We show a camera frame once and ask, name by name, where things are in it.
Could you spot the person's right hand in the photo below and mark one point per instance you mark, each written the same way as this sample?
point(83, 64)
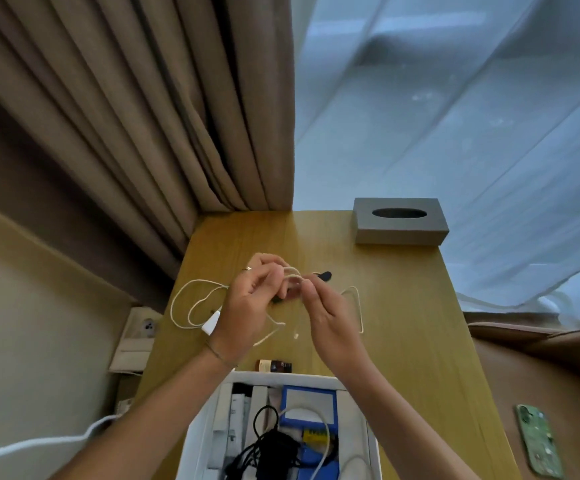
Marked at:
point(332, 324)

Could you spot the person's left hand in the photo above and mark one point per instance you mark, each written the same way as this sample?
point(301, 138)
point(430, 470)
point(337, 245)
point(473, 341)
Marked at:
point(242, 309)

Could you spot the person's left fingers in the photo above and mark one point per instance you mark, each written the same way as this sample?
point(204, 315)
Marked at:
point(270, 274)

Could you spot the person's right fingers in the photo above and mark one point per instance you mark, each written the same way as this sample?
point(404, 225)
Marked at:
point(315, 294)

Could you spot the person's left forearm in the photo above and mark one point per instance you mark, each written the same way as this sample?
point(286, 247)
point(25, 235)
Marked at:
point(159, 419)

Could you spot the person's right forearm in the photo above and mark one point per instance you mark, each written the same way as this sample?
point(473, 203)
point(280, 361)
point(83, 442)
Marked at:
point(400, 429)

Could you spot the small brown bottle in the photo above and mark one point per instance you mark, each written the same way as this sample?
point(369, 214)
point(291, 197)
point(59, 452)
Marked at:
point(275, 366)

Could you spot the white storage box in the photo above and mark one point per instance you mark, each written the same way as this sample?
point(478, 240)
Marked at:
point(290, 379)

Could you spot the grey tissue box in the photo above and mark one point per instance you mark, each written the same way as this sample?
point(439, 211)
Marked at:
point(400, 232)

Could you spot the white flat packet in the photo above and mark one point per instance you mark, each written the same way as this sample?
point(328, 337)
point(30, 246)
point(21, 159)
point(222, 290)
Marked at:
point(220, 434)
point(257, 399)

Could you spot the yellow small item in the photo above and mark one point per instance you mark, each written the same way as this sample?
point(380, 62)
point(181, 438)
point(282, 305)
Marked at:
point(315, 436)

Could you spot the black and white booklet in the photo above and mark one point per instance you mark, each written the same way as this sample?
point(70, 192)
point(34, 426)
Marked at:
point(238, 414)

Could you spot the blue cardboard box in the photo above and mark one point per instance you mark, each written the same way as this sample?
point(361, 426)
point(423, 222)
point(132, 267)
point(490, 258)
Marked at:
point(315, 455)

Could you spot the white plug adapter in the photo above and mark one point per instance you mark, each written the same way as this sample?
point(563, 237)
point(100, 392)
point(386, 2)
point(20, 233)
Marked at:
point(123, 406)

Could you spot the white sheer curtain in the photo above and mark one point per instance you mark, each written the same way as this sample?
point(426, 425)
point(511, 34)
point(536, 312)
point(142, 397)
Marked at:
point(470, 144)

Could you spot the beige curtain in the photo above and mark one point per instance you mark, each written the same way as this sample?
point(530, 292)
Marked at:
point(119, 94)

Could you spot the brown leather sofa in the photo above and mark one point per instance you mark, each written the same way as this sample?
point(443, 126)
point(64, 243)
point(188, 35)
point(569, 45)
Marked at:
point(560, 359)

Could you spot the green phone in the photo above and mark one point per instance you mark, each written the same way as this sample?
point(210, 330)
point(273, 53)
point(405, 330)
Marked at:
point(537, 439)

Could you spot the white wall socket panel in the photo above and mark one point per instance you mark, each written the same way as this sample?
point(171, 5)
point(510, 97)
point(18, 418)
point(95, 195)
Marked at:
point(142, 327)

